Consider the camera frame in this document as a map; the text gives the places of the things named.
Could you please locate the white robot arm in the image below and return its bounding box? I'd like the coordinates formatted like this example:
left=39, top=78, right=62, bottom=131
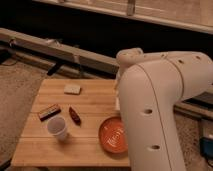
left=116, top=48, right=213, bottom=171

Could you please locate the grey metal rail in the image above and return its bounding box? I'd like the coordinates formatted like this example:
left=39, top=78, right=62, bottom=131
left=0, top=28, right=213, bottom=117

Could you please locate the white patterned bottle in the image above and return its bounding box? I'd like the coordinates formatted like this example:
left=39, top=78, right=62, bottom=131
left=115, top=88, right=120, bottom=111

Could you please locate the wooden table board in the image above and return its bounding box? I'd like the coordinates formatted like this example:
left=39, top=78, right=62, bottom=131
left=12, top=79, right=129, bottom=167

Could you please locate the orange bowl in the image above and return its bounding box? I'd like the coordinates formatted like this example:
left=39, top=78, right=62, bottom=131
left=98, top=117, right=128, bottom=154

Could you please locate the brown chocolate bar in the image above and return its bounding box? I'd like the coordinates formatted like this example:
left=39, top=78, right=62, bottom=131
left=38, top=104, right=61, bottom=122

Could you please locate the white plastic cup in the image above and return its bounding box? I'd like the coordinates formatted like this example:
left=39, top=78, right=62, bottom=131
left=47, top=116, right=68, bottom=141

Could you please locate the blue box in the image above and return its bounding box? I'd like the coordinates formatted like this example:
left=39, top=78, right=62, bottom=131
left=200, top=137, right=213, bottom=159

